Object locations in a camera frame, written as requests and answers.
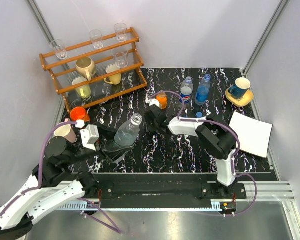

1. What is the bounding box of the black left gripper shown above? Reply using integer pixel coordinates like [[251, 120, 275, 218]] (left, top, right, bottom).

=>
[[64, 122, 135, 166]]

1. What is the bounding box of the green label water bottle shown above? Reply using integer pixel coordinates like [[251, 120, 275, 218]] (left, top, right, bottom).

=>
[[114, 113, 143, 147]]

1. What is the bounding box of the orange juice bottle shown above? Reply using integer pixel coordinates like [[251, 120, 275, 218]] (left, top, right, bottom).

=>
[[156, 92, 168, 110]]

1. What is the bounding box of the Pepsi bottle blue cap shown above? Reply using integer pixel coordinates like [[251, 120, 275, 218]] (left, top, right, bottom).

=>
[[180, 76, 194, 108]]

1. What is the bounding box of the clear blue water bottle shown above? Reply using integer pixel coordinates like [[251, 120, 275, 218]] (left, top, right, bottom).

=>
[[195, 74, 211, 106]]

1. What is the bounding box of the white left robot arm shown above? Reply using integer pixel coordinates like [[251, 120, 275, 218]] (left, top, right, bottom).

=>
[[0, 121, 134, 240]]

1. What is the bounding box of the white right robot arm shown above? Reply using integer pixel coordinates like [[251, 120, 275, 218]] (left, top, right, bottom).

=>
[[144, 105, 241, 199]]

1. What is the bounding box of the orange mug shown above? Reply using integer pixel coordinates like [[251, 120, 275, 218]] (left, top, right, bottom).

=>
[[69, 106, 91, 123]]

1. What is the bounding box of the pink mug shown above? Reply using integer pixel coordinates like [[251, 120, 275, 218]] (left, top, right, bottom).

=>
[[53, 124, 77, 144]]

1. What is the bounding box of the yellow mug on shelf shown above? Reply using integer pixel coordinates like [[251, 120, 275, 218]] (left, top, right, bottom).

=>
[[104, 64, 122, 85]]

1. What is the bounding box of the pale green mug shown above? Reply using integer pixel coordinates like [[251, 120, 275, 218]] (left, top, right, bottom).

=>
[[72, 76, 91, 99]]

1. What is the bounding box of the clear glass middle shelf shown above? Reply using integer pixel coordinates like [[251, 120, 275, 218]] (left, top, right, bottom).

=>
[[112, 48, 128, 69]]

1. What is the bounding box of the wooden three-tier shelf rack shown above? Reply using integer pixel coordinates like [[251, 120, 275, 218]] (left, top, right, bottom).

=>
[[39, 27, 148, 112]]

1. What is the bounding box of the beige ceramic mug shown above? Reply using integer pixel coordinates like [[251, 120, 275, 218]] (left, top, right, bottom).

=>
[[75, 57, 96, 81]]

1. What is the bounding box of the blue cup white inside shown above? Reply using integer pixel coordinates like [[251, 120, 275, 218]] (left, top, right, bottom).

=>
[[228, 77, 251, 100]]

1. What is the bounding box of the yellow saucer plate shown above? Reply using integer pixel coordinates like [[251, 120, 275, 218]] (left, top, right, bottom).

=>
[[225, 88, 254, 108]]

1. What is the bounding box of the clear glass top right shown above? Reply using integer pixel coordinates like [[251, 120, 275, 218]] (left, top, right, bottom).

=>
[[114, 22, 127, 43]]

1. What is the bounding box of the clear glass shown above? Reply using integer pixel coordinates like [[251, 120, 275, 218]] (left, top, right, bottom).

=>
[[89, 29, 104, 50], [114, 22, 127, 43], [49, 39, 68, 60]]

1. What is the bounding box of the clear glass top middle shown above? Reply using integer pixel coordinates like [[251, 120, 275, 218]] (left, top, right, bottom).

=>
[[89, 29, 104, 50]]

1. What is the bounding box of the clear glass top left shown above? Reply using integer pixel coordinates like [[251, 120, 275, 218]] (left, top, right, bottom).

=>
[[49, 39, 68, 60]]

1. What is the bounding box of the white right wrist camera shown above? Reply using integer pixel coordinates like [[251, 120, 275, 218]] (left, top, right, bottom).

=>
[[145, 98, 160, 108]]

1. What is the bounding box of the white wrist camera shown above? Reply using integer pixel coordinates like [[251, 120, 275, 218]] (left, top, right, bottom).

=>
[[79, 124, 100, 152], [145, 98, 160, 108]]

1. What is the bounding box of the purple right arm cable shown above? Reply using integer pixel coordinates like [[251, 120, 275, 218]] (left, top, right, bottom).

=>
[[149, 90, 241, 177]]

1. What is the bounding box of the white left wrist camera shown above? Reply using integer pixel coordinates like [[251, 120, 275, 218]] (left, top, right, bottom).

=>
[[79, 124, 100, 152]]

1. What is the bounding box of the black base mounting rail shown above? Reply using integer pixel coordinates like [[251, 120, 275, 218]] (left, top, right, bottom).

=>
[[67, 172, 247, 211]]

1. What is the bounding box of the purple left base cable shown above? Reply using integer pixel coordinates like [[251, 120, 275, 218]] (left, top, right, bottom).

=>
[[79, 197, 122, 235]]

